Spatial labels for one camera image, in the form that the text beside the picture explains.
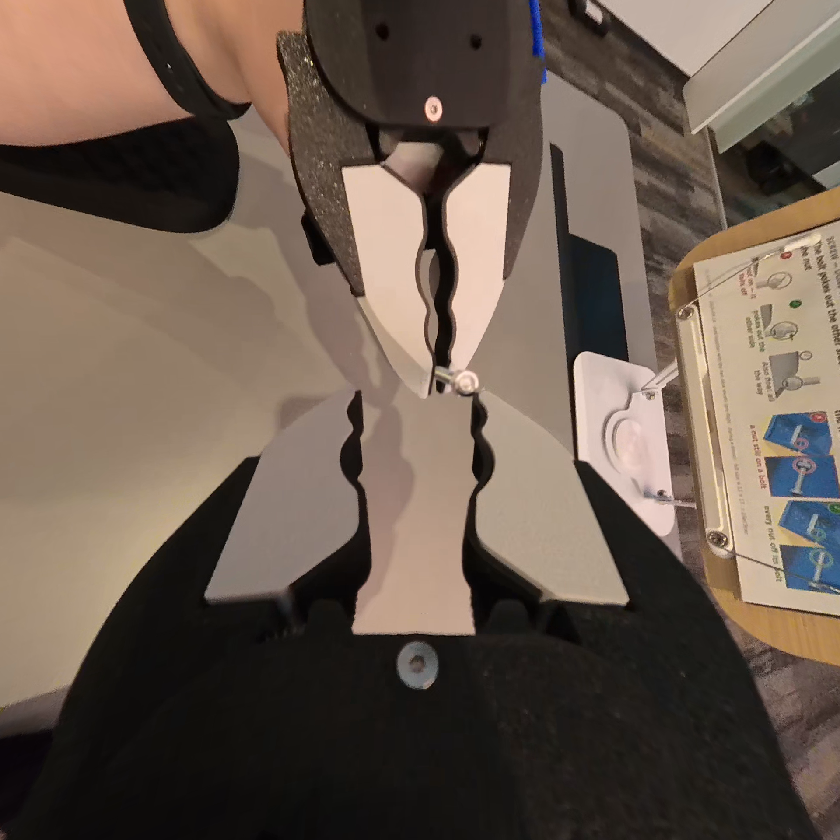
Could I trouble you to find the grey desk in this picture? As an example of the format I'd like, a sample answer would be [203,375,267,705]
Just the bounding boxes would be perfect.
[0,69,683,729]

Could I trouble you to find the silver bolt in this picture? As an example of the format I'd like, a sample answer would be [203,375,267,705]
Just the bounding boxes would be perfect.
[432,366,483,399]

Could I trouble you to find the person's left hand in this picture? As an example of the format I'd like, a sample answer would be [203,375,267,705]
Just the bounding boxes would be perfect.
[169,0,307,156]

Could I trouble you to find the black wristband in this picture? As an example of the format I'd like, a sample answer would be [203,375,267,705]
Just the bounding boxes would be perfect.
[122,0,253,121]

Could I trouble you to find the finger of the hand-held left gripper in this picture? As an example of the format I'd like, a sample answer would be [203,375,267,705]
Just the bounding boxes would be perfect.
[441,163,513,395]
[340,163,438,400]

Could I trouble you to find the black floor power box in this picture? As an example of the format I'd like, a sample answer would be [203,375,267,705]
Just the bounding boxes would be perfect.
[570,0,613,35]

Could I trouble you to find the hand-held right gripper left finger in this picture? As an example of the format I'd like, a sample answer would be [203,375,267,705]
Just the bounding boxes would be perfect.
[203,390,374,635]

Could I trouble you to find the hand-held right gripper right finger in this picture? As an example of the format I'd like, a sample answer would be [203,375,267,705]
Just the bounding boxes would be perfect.
[461,392,631,634]

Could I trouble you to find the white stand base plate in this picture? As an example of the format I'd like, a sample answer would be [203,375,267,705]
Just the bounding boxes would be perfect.
[573,351,700,538]

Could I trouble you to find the person's left forearm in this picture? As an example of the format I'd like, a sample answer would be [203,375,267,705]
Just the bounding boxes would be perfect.
[0,0,217,147]

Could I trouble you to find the light wooden board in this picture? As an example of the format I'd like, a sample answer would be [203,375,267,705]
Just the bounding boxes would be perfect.
[668,190,840,667]

